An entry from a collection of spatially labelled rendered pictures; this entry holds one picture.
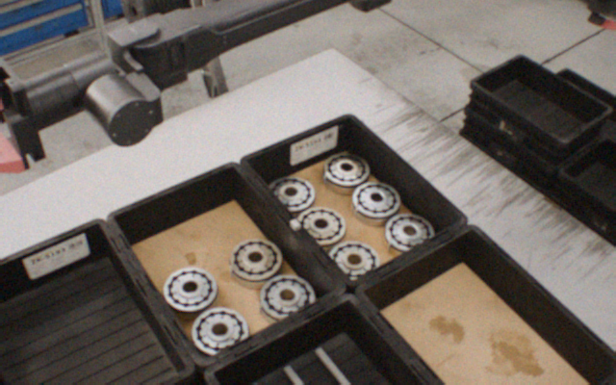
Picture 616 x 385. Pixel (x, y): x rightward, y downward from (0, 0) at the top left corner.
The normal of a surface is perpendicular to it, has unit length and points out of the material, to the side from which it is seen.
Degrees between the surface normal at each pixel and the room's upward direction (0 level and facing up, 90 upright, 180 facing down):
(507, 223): 0
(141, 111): 90
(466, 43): 0
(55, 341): 0
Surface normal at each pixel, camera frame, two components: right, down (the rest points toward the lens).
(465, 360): 0.04, -0.72
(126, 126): 0.65, 0.55
